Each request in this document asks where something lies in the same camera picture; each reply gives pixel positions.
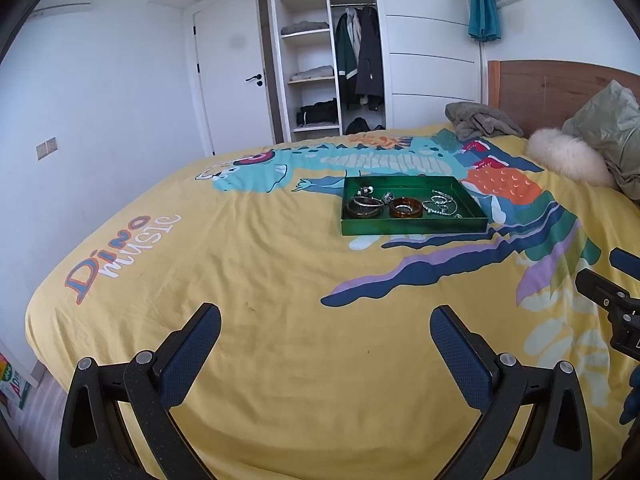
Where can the colourful printed box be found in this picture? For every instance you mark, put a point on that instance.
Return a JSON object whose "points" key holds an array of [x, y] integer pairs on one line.
{"points": [[12, 385]]}

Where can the white wardrobe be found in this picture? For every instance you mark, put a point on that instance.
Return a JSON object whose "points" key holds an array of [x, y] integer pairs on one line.
{"points": [[430, 35]]}

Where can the green jewelry tray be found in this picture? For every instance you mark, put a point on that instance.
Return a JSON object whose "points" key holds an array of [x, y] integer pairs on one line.
{"points": [[405, 182]]}

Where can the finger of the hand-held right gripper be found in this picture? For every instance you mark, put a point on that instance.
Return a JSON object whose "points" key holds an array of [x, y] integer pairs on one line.
{"points": [[625, 261], [597, 287]]}

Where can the black bag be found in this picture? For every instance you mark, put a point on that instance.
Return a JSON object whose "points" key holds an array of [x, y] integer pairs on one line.
{"points": [[364, 126]]}

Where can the folded light clothes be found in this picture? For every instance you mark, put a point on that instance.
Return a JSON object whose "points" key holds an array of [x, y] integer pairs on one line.
{"points": [[312, 74]]}

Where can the thin silver bangle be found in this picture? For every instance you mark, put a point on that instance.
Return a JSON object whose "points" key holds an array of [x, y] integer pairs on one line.
{"points": [[368, 201]]}

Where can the black hanging coat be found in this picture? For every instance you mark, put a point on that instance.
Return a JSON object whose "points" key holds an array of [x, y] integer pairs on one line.
{"points": [[370, 60]]}

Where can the white door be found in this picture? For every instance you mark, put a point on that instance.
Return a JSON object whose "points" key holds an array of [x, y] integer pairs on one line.
{"points": [[225, 70]]}

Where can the folded black clothes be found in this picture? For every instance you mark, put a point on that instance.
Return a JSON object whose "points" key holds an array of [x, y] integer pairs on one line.
{"points": [[317, 112]]}

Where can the folded grey clothes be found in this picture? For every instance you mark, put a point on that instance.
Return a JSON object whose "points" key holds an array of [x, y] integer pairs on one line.
{"points": [[305, 28]]}

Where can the yellow dinosaur print bed cover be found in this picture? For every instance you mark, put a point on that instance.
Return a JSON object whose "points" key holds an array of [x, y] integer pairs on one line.
{"points": [[250, 270]]}

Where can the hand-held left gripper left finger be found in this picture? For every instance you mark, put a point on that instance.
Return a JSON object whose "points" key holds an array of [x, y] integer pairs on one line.
{"points": [[195, 352]]}

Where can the teal hanging towel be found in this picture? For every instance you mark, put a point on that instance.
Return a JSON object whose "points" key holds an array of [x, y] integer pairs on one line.
{"points": [[482, 0]]}

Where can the grey blanket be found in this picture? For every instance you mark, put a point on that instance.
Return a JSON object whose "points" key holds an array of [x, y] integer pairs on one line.
{"points": [[480, 120]]}

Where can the dark green bangle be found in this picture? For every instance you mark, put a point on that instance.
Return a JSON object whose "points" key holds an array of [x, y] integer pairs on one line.
{"points": [[350, 211]]}

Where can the white fur pillow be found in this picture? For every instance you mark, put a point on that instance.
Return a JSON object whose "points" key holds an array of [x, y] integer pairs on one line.
{"points": [[570, 157]]}

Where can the grey-green pillow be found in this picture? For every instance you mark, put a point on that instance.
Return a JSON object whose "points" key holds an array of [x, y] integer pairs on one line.
{"points": [[610, 125]]}

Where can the wall light switch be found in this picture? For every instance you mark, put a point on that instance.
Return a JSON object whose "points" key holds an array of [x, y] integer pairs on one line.
{"points": [[46, 148]]}

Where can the dark green hanging jacket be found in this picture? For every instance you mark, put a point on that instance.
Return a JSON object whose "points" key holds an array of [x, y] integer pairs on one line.
{"points": [[345, 65]]}

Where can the white hanging garment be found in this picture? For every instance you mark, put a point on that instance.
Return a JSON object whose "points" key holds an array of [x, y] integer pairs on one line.
{"points": [[354, 25]]}

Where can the person's right hand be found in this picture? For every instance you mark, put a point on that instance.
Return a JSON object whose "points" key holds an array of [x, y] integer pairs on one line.
{"points": [[634, 390]]}

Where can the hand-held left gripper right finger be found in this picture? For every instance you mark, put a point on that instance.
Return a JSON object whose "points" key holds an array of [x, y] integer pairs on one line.
{"points": [[459, 355]]}

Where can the amber bangle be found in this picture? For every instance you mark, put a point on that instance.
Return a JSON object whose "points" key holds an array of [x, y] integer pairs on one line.
{"points": [[395, 213]]}

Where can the wooden headboard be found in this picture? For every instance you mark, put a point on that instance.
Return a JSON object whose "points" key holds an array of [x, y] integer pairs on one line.
{"points": [[530, 90]]}

